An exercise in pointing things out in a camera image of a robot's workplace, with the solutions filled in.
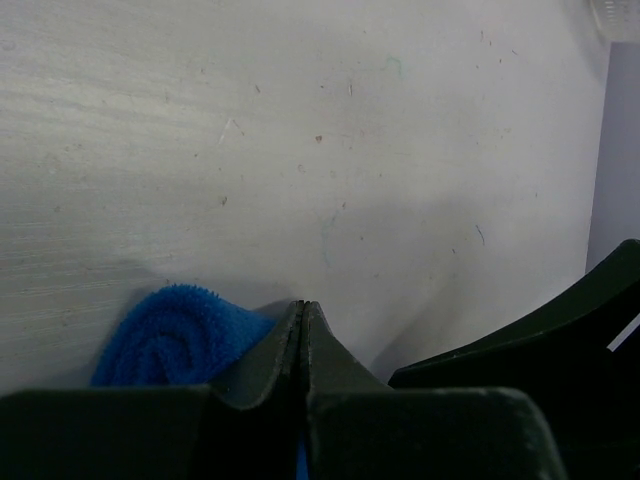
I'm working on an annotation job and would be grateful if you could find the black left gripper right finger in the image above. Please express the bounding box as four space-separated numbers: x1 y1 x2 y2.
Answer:
299 302 567 479

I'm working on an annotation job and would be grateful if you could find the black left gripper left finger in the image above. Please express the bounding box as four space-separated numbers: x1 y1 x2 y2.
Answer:
1 301 304 479

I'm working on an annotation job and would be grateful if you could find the white plastic basket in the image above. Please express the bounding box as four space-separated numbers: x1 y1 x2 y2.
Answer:
590 0 640 44

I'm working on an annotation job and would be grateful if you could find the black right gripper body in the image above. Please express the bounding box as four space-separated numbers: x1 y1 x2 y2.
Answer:
389 239 639 479

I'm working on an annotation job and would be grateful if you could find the blue towel dark trim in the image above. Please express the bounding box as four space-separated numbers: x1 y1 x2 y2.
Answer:
91 285 307 479

